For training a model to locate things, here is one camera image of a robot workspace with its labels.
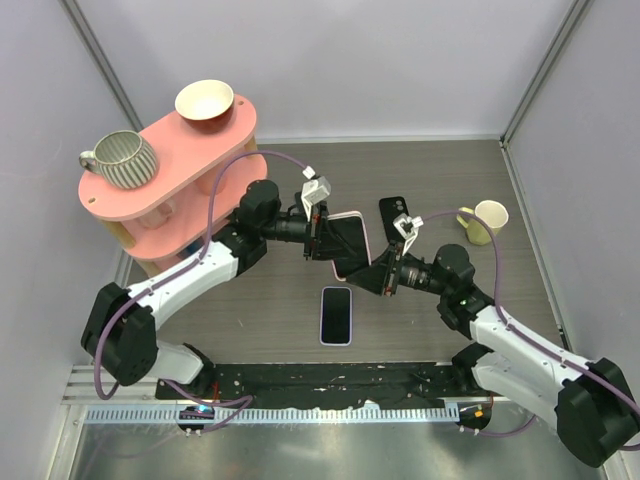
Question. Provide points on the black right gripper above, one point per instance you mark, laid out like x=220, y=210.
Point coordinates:
x=382, y=273

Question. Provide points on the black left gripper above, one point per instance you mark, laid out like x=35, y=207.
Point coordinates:
x=321, y=249

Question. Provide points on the pink phone case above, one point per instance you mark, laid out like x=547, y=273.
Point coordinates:
x=342, y=269

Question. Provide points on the lilac phone case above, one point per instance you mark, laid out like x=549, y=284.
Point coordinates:
x=321, y=320

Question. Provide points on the silver-edged black phone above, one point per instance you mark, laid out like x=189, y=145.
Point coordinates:
x=352, y=231

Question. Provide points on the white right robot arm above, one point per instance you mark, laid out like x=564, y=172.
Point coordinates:
x=588, y=403

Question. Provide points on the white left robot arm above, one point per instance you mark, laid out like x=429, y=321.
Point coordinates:
x=121, y=332

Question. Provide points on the yellow mug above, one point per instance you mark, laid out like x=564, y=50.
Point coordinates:
x=487, y=218

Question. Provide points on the pink cup on shelf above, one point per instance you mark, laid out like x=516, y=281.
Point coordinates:
x=206, y=182

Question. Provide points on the pink three-tier shelf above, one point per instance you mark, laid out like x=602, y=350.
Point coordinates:
x=184, y=154

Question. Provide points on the clear glass cup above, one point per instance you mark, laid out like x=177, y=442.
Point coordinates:
x=158, y=216

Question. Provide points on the red bowl white inside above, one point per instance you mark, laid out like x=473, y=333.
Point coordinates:
x=206, y=105

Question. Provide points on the grey striped mug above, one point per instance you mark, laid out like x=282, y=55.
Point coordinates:
x=123, y=158

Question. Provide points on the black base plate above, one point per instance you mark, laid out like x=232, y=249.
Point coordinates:
x=337, y=386

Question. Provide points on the white slotted cable duct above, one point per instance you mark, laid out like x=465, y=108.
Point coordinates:
x=191, y=414

